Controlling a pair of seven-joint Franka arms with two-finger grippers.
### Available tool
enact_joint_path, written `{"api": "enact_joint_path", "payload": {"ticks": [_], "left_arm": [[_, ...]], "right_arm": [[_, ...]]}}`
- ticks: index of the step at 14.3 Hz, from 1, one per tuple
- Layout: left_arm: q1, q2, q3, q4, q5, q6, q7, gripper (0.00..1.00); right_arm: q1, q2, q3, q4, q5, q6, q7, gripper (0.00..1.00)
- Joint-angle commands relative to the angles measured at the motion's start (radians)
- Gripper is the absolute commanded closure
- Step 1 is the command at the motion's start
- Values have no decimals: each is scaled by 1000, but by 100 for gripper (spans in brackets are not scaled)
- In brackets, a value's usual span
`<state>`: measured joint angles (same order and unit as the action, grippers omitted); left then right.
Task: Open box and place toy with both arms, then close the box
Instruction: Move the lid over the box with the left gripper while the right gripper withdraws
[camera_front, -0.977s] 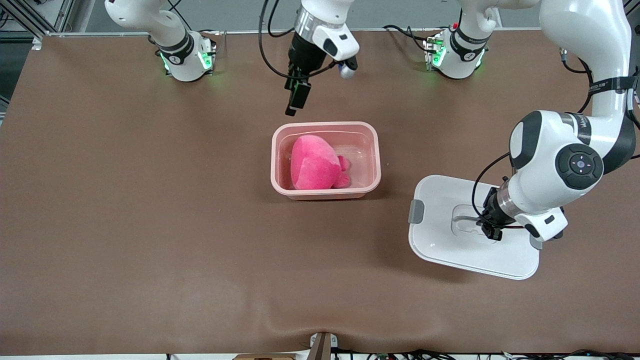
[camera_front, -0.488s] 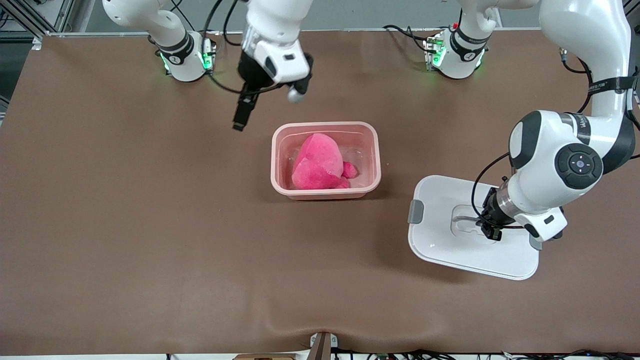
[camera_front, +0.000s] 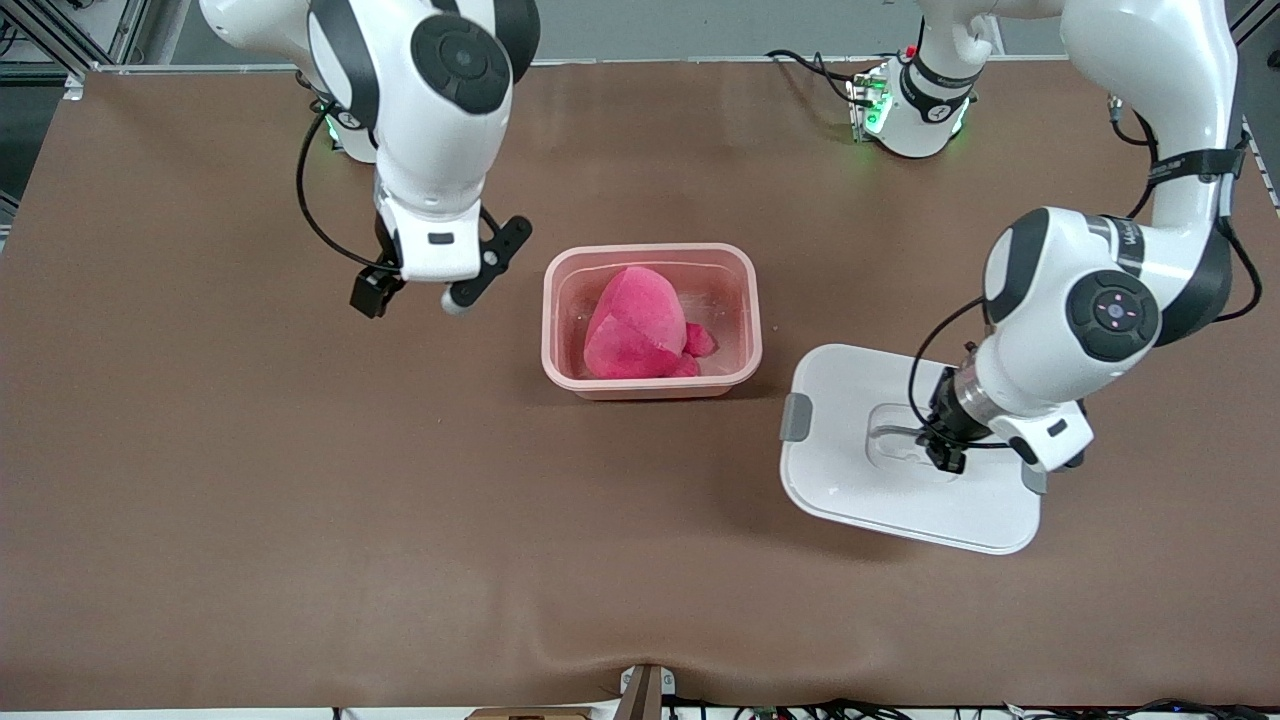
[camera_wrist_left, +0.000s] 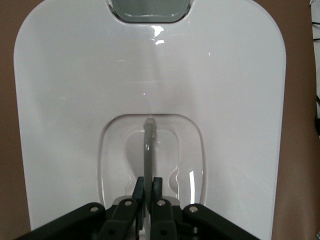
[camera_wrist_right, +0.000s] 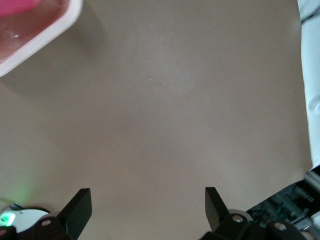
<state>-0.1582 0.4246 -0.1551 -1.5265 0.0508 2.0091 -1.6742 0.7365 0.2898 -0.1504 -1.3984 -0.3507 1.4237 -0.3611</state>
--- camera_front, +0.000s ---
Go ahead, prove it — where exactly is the white box lid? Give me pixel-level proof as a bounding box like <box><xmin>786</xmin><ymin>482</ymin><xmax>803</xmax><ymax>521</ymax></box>
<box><xmin>779</xmin><ymin>343</ymin><xmax>1049</xmax><ymax>557</ymax></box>

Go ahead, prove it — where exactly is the pink plush toy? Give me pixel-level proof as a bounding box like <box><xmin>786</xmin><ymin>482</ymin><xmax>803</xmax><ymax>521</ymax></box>
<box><xmin>583</xmin><ymin>266</ymin><xmax>719</xmax><ymax>381</ymax></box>

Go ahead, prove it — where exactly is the pink plastic box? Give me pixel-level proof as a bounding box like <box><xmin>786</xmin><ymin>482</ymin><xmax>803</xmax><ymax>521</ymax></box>
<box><xmin>541</xmin><ymin>243</ymin><xmax>764</xmax><ymax>402</ymax></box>

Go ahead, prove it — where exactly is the brown table cover sheet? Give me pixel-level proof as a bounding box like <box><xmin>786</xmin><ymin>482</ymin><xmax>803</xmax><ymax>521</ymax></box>
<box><xmin>0</xmin><ymin>58</ymin><xmax>1280</xmax><ymax>713</ymax></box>

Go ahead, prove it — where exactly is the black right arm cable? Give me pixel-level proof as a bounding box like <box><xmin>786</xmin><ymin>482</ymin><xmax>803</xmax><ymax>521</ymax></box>
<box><xmin>295</xmin><ymin>98</ymin><xmax>403</xmax><ymax>277</ymax></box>

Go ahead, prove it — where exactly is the aluminium frame post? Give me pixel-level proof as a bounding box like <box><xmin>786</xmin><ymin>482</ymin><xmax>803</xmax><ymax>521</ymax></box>
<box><xmin>0</xmin><ymin>0</ymin><xmax>191</xmax><ymax>76</ymax></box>
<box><xmin>1235</xmin><ymin>0</ymin><xmax>1280</xmax><ymax>76</ymax></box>

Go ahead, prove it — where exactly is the wooden bracket with metal plate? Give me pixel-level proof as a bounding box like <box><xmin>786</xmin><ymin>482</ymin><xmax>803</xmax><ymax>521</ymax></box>
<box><xmin>617</xmin><ymin>663</ymin><xmax>677</xmax><ymax>720</ymax></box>

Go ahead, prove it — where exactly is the black left arm base cable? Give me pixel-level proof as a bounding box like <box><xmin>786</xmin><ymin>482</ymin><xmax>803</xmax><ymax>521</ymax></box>
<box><xmin>765</xmin><ymin>48</ymin><xmax>881</xmax><ymax>106</ymax></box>

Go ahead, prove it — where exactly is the aluminium table edge rail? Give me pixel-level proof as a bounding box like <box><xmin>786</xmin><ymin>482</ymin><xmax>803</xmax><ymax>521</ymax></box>
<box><xmin>65</xmin><ymin>55</ymin><xmax>1216</xmax><ymax>76</ymax></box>

